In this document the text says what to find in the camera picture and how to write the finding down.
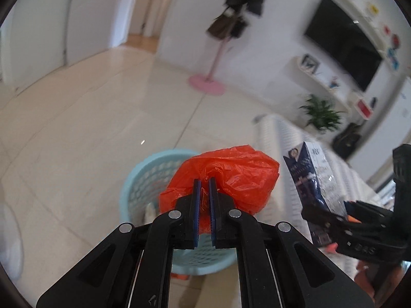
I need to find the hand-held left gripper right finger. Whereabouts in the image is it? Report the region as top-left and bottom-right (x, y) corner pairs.
(209, 177), (376, 308)

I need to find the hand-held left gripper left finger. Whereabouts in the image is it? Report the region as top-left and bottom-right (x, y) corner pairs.
(36, 179), (202, 308)

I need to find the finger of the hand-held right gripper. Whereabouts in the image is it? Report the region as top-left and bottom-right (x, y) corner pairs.
(343, 200), (394, 223)
(301, 203), (347, 242)

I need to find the red plastic bag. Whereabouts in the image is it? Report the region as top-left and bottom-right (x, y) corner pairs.
(160, 144), (280, 235)

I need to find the blue and white carton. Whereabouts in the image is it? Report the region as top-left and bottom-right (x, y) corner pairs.
(283, 141), (350, 248)

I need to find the light blue plastic basket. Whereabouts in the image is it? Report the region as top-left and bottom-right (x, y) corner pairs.
(119, 149), (239, 276)

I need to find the black bag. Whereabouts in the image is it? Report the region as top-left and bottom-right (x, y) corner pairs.
(332, 123), (362, 160)

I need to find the white striped cloth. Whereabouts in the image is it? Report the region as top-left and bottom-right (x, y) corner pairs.
(255, 115), (390, 273)

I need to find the red lined shelf box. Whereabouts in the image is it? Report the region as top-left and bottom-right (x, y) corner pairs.
(351, 91), (377, 120)

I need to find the green potted plant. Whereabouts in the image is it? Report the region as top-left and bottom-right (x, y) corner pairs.
(298, 94), (345, 134)

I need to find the pink coat stand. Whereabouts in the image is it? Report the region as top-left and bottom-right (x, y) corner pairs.
(188, 37), (226, 96)

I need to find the black flat television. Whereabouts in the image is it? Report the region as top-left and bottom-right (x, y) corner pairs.
(303, 0), (383, 92)

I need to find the brown handbag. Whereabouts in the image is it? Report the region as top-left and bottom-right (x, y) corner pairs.
(206, 7), (248, 38)

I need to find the white door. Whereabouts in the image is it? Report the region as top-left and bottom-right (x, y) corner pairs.
(62, 0), (135, 66)

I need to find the white curved wall shelf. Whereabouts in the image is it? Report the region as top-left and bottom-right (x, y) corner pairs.
(285, 55), (355, 105)

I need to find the small picture frame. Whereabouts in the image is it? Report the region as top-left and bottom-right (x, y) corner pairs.
(300, 53), (320, 73)

